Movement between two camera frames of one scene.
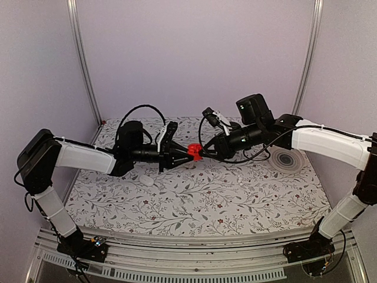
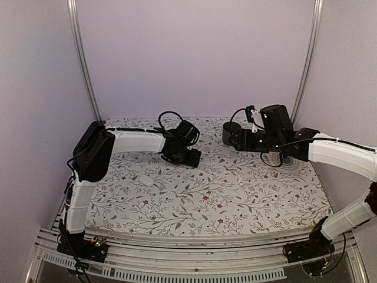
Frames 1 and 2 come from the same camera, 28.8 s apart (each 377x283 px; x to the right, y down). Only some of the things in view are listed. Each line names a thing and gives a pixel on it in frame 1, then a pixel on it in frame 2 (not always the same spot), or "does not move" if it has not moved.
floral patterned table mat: (218, 197) does not move
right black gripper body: (230, 150) to (255, 145)
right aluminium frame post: (314, 46) does not move
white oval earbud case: (146, 180) does not move
